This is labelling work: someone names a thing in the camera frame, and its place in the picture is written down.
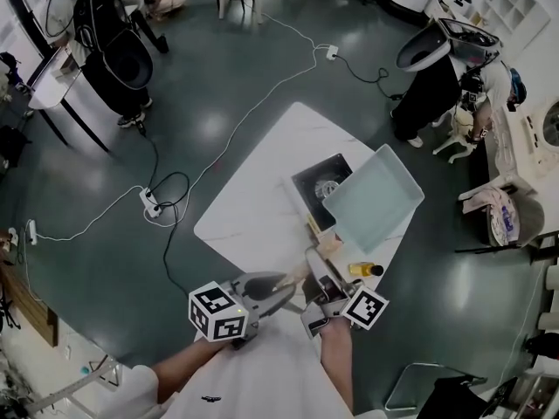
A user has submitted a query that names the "person's left forearm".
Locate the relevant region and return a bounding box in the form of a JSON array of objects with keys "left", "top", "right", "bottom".
[{"left": 150, "top": 340, "right": 233, "bottom": 405}]

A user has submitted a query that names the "white dressing table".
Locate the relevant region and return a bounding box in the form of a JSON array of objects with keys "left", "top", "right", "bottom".
[{"left": 480, "top": 98, "right": 559, "bottom": 191}]

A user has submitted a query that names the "white ornate stool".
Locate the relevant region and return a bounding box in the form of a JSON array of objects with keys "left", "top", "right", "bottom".
[{"left": 431, "top": 106, "right": 478, "bottom": 164}]

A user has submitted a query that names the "portable induction cooktop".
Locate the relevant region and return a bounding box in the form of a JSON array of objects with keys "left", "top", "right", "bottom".
[{"left": 282, "top": 152, "right": 355, "bottom": 239}]

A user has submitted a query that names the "rectangular pale green frying pan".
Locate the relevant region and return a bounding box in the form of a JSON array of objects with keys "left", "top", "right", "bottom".
[{"left": 274, "top": 143, "right": 425, "bottom": 292}]

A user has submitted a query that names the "person's white shirt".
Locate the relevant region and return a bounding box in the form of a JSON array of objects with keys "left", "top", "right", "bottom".
[{"left": 95, "top": 320, "right": 385, "bottom": 419}]

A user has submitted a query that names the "white cubby shelf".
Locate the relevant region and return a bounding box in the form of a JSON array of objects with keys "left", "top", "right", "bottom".
[{"left": 473, "top": 0, "right": 552, "bottom": 57}]

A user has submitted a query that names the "wooden cabinet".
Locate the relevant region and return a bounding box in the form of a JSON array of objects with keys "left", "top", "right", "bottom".
[{"left": 0, "top": 246, "right": 60, "bottom": 349}]

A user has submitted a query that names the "oval white-framed mirror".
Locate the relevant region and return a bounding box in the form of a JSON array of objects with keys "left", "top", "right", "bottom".
[{"left": 541, "top": 98, "right": 559, "bottom": 153}]

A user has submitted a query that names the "black garment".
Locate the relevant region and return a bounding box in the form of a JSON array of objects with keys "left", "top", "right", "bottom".
[{"left": 414, "top": 375, "right": 491, "bottom": 419}]

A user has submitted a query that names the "grey chair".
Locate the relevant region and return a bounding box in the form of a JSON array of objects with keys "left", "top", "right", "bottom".
[{"left": 455, "top": 176, "right": 547, "bottom": 256}]

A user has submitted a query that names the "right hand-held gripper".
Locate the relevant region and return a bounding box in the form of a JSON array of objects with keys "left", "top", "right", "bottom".
[{"left": 300, "top": 245, "right": 390, "bottom": 340}]

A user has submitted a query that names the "pink cloth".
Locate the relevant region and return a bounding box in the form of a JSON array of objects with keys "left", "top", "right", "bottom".
[{"left": 461, "top": 188, "right": 521, "bottom": 247}]

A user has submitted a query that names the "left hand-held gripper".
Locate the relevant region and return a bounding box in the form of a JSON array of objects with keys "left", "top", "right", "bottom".
[{"left": 188, "top": 271, "right": 299, "bottom": 350}]

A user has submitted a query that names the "person's right forearm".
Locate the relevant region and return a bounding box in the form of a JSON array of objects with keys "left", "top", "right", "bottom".
[{"left": 319, "top": 320, "right": 355, "bottom": 415}]

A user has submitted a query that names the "metal tube frame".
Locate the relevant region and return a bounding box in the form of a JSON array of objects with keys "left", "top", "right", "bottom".
[{"left": 385, "top": 361, "right": 489, "bottom": 412}]

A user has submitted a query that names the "yellow oil bottle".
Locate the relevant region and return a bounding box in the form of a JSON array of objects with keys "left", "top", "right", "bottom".
[{"left": 348, "top": 261, "right": 385, "bottom": 278}]

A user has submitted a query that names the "black power cable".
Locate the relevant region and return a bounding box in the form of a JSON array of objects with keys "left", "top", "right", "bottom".
[
  {"left": 336, "top": 52, "right": 405, "bottom": 102},
  {"left": 137, "top": 122, "right": 161, "bottom": 191},
  {"left": 148, "top": 171, "right": 206, "bottom": 299}
]

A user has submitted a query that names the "white table with black legs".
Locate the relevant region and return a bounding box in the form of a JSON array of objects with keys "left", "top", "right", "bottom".
[{"left": 28, "top": 45, "right": 111, "bottom": 153}]

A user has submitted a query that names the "aluminium profile frame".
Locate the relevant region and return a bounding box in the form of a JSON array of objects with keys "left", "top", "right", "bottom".
[{"left": 24, "top": 354, "right": 122, "bottom": 419}]

